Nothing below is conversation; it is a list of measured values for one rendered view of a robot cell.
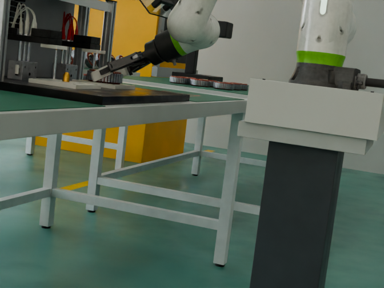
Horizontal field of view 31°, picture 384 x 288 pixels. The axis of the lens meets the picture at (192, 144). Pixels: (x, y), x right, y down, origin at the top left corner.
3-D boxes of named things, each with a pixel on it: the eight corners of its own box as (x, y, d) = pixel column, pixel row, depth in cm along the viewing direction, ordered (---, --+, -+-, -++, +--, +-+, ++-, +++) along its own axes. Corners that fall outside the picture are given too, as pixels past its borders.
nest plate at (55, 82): (100, 89, 202) (101, 84, 202) (75, 89, 188) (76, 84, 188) (56, 83, 207) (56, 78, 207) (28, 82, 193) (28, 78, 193)
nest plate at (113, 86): (135, 89, 225) (135, 85, 225) (115, 89, 211) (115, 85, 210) (94, 83, 230) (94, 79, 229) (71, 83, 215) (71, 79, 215)
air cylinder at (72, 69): (76, 82, 227) (78, 64, 227) (64, 81, 220) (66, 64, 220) (63, 79, 229) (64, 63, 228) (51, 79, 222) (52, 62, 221)
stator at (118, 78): (127, 84, 223) (128, 73, 223) (112, 84, 213) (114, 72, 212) (96, 80, 227) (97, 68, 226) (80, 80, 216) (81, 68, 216)
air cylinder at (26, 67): (36, 80, 205) (38, 62, 204) (22, 80, 198) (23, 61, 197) (21, 78, 206) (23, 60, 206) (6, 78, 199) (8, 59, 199)
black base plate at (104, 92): (189, 101, 232) (190, 94, 232) (102, 105, 172) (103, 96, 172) (66, 84, 247) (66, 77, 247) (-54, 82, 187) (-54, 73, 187)
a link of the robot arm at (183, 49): (230, 42, 211) (217, 8, 212) (216, 36, 199) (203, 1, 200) (190, 60, 215) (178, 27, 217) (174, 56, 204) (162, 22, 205)
